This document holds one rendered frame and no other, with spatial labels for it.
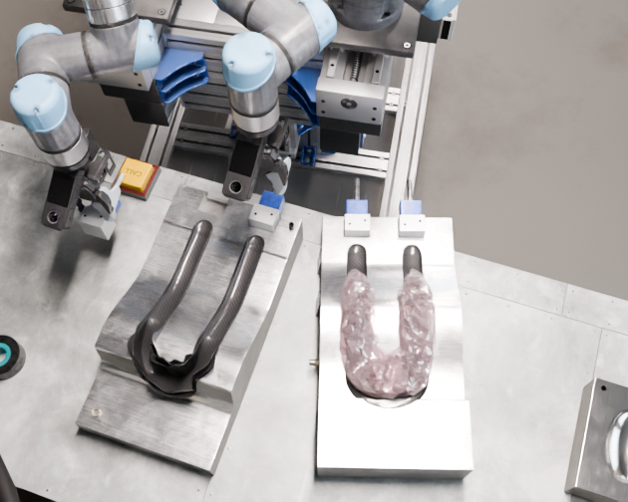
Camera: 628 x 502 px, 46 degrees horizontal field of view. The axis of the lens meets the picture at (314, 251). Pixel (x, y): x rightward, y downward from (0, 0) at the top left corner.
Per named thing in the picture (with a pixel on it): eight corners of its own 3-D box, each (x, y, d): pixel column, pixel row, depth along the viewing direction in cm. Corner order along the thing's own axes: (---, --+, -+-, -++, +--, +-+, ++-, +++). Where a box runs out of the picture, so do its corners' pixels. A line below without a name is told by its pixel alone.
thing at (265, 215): (272, 176, 153) (271, 162, 148) (295, 182, 152) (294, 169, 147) (250, 230, 148) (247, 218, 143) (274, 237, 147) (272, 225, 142)
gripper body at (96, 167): (119, 168, 135) (101, 130, 124) (98, 208, 131) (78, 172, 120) (81, 156, 136) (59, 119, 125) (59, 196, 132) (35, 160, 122)
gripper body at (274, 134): (292, 137, 130) (289, 96, 119) (275, 178, 127) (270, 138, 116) (251, 126, 131) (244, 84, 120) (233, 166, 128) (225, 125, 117)
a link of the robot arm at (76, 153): (69, 159, 116) (22, 146, 118) (77, 174, 121) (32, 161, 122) (90, 122, 119) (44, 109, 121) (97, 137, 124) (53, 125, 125)
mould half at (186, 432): (187, 204, 158) (175, 171, 145) (303, 238, 154) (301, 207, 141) (84, 430, 138) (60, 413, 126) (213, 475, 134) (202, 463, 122)
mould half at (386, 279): (322, 228, 155) (322, 202, 145) (448, 229, 154) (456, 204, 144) (317, 476, 134) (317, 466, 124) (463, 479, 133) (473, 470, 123)
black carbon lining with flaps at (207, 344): (197, 221, 148) (189, 198, 139) (273, 244, 146) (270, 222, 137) (125, 384, 134) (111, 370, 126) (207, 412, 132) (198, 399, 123)
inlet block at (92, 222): (114, 177, 149) (107, 163, 144) (137, 184, 148) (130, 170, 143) (85, 233, 143) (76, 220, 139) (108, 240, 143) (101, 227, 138)
